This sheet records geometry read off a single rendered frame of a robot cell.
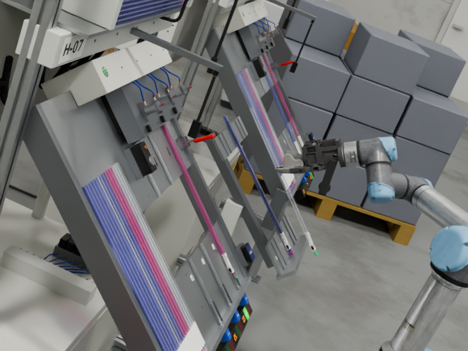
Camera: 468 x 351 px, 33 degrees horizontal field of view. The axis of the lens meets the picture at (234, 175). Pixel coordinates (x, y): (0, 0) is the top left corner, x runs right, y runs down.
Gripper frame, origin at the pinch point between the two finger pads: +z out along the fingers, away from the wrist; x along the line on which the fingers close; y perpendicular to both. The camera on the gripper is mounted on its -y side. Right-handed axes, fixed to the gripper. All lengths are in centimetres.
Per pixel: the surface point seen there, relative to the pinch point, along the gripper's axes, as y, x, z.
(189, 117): -35, -331, 134
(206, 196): 0.2, 18.8, 18.7
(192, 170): 8.2, 18.8, 21.2
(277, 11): 27, -395, 66
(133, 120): 31, 55, 21
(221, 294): -22.0, 39.7, 13.7
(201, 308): -19, 55, 14
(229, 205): -11.4, -7.8, 20.5
